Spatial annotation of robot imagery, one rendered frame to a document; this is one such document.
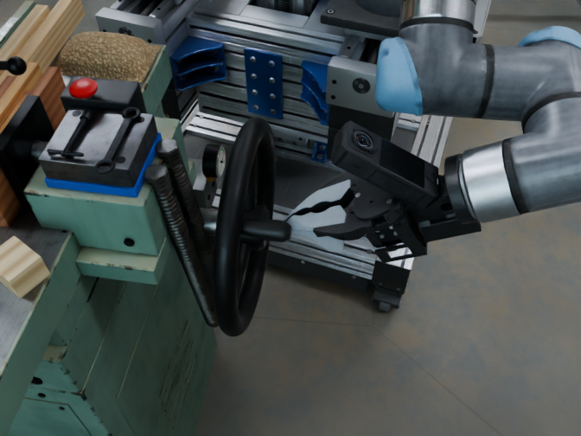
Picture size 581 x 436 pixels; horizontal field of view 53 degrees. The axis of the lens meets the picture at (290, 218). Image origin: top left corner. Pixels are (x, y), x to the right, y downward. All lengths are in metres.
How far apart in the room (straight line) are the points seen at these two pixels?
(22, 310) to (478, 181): 0.47
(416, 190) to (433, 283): 1.17
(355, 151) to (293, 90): 0.79
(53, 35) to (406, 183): 0.59
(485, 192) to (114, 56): 0.55
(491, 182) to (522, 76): 0.11
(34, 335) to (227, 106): 0.91
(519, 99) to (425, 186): 0.12
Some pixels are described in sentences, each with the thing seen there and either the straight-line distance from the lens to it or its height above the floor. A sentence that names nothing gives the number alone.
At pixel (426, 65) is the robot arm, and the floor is 1.07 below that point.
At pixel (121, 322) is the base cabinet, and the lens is 0.88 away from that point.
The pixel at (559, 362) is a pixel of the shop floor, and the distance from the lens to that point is 1.72.
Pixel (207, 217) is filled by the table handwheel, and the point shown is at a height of 0.83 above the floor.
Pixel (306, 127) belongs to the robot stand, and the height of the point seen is 0.50.
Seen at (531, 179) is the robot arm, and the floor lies 1.03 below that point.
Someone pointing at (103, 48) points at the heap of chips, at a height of 0.93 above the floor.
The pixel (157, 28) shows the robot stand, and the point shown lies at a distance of 1.25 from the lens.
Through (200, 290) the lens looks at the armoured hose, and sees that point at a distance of 0.81.
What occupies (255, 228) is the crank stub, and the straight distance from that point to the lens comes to 0.65.
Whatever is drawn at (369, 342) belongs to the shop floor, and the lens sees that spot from 1.61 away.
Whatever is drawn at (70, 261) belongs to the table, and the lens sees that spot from 0.70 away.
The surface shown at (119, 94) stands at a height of 1.01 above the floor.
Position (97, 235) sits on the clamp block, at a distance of 0.69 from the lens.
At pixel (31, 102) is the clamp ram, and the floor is 1.00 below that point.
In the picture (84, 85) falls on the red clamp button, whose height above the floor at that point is 1.03.
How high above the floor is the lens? 1.41
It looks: 50 degrees down
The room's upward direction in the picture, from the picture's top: straight up
